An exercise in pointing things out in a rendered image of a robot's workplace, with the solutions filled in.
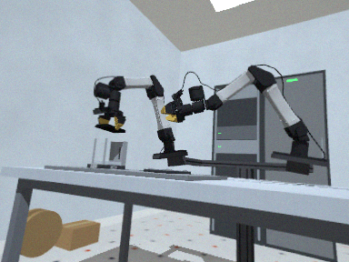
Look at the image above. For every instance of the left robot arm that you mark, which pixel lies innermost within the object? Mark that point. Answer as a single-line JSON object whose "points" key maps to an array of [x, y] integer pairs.
{"points": [[263, 80]]}

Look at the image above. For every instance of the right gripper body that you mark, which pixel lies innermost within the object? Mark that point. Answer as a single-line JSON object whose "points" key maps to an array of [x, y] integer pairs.
{"points": [[115, 112]]}

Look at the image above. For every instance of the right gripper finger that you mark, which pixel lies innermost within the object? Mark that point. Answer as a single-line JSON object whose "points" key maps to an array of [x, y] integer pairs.
{"points": [[103, 121], [117, 126]]}

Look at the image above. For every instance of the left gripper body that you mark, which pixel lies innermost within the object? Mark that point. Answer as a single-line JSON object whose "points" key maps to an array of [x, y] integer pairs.
{"points": [[182, 111]]}

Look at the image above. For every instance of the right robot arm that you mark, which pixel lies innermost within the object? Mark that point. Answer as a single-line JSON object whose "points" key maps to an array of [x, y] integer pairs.
{"points": [[155, 93]]}

